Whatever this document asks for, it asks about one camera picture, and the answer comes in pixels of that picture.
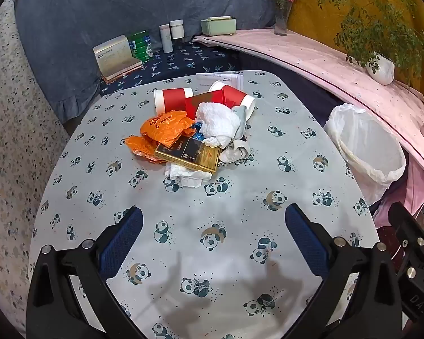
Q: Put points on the gold and white box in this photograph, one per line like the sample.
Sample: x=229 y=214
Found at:
x=113 y=56

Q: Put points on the red paper cup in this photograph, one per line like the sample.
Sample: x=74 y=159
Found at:
x=176 y=99
x=233 y=95

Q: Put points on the glass vase with flowers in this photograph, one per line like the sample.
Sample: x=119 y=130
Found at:
x=281 y=21

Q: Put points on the yellow cloth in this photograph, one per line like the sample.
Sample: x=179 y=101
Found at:
x=304 y=17

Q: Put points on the pale green box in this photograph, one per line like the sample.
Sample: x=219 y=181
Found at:
x=217 y=26

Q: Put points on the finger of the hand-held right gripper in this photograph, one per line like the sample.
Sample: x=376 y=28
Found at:
x=408 y=229

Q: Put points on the navy patterned cloth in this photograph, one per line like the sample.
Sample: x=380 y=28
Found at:
x=183 y=61

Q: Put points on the gold cigarette box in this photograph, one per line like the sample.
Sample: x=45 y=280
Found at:
x=187 y=152

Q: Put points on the potted plant in white pot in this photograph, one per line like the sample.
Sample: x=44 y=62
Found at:
x=381 y=69

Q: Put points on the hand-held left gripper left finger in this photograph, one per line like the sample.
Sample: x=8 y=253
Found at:
x=122 y=240

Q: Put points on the printed paper sheets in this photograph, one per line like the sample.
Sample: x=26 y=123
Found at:
x=215 y=77

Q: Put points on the pink cloth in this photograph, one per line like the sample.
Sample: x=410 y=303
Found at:
x=304 y=53

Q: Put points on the dark purple cloth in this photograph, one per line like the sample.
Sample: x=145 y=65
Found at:
x=304 y=84

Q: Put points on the white towel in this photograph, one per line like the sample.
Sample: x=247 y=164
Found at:
x=217 y=120

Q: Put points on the orange plastic bag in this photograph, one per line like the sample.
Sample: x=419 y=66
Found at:
x=162 y=127

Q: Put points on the white tissue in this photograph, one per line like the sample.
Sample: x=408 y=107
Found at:
x=187 y=178

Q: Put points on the bin with white bag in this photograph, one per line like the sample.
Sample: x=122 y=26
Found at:
x=360 y=141

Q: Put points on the green can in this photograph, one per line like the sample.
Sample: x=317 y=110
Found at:
x=141 y=46

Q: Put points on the blue-grey cloth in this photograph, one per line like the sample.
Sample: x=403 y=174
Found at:
x=92 y=7

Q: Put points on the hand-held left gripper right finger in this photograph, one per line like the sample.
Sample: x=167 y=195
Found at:
x=305 y=240

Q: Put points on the white jar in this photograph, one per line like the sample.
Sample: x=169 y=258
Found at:
x=177 y=30

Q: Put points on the white bottle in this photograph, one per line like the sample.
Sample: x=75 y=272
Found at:
x=165 y=39

